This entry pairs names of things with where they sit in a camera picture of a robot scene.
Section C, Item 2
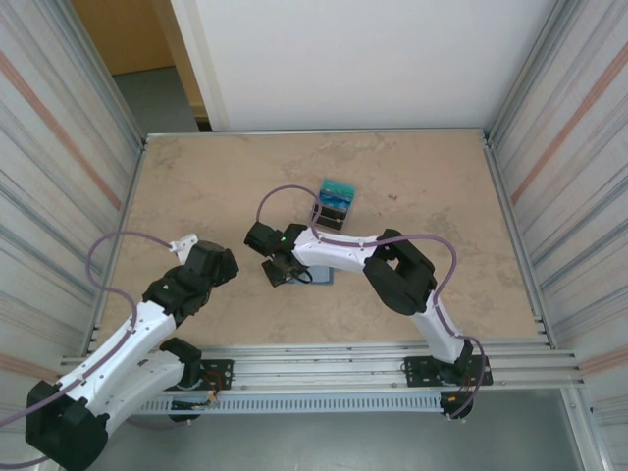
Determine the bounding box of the blue credit card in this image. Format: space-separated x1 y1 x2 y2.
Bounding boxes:
316 188 353 212

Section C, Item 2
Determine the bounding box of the teal credit card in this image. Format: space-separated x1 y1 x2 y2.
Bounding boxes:
319 178 356 196

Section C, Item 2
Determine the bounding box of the orange wooden door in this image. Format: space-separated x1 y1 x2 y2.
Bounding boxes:
71 0 210 133

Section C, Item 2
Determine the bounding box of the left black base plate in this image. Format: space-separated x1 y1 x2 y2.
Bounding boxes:
145 359 235 393

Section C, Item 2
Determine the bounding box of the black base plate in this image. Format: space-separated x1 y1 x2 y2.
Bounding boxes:
401 353 494 389
145 359 235 393

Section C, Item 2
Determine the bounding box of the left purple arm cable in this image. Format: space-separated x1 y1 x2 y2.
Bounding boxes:
0 231 193 467

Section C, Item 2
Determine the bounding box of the orange base wire bundle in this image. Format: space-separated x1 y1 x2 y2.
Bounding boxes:
441 375 478 408
171 371 233 411

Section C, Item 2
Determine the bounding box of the aluminium mounting rail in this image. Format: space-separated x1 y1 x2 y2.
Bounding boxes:
51 342 588 393

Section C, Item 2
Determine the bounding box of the slotted grey cable duct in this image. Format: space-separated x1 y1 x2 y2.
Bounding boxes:
72 394 443 417

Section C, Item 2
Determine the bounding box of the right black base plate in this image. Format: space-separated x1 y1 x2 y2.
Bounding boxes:
401 353 494 389

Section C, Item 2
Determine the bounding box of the corrugated enclosure side panel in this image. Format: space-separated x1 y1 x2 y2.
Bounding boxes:
483 0 628 443
0 0 148 443

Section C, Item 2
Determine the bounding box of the white door frame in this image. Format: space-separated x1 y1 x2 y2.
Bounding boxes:
169 0 232 132

